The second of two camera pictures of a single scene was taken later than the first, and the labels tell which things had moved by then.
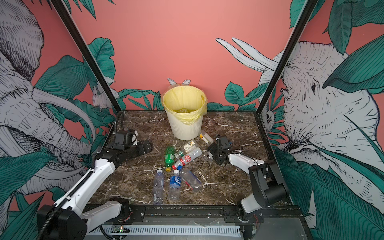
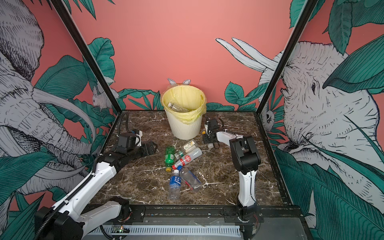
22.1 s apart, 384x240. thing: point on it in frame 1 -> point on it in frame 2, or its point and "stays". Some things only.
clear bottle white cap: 158,188 -> 177,108
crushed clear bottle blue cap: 192,181 stays
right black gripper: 213,147 -> 205,138
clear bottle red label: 189,157 stays
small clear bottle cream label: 189,146 stays
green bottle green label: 169,157 stays
